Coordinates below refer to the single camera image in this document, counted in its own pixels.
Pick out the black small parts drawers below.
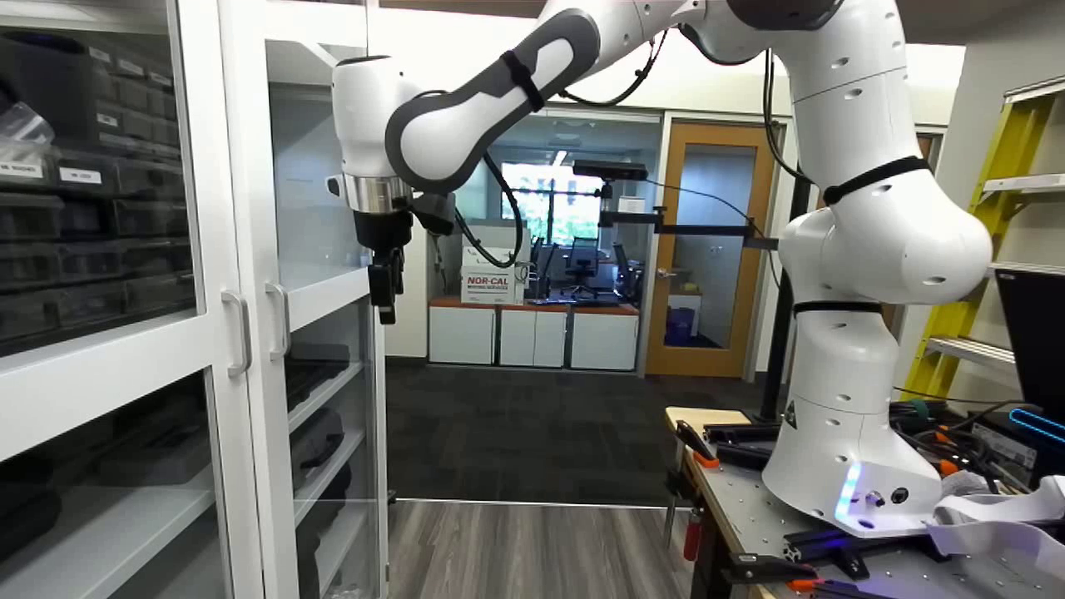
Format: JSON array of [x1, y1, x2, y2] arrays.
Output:
[[0, 26, 196, 355]]

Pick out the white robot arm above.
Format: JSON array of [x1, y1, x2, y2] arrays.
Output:
[[334, 0, 991, 539]]

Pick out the white glass cabinet door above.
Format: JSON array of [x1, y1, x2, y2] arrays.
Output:
[[221, 0, 391, 599], [0, 0, 264, 599]]

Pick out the black case on shelf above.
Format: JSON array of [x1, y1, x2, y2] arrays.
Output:
[[287, 344, 349, 406]]

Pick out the wooden office door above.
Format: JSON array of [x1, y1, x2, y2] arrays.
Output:
[[647, 121, 771, 380]]

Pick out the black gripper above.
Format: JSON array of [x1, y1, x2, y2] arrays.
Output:
[[352, 212, 413, 321]]

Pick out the yellow step ladder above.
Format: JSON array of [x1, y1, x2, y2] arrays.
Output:
[[898, 82, 1065, 406]]

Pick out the low white cabinet row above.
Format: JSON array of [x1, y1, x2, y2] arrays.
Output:
[[431, 298, 638, 372]]

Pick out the metal robot base table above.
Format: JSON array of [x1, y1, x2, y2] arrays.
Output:
[[666, 406, 1065, 599]]

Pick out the white storage cabinet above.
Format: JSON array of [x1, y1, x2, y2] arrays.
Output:
[[0, 0, 391, 599]]

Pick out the black orange clamp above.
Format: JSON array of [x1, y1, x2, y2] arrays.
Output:
[[675, 420, 722, 470]]

